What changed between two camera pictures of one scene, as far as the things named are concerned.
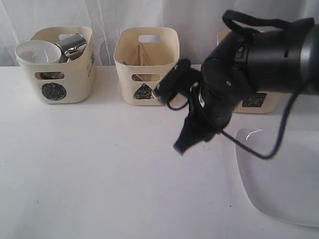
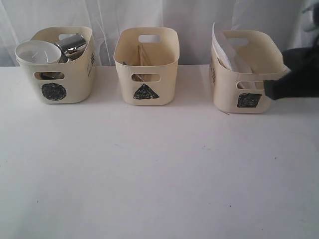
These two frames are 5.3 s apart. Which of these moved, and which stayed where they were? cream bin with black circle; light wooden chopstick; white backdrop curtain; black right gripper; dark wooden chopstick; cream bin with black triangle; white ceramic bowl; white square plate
Moved: light wooden chopstick; black right gripper; white square plate
Stayed: white backdrop curtain; cream bin with black triangle; cream bin with black circle; dark wooden chopstick; white ceramic bowl
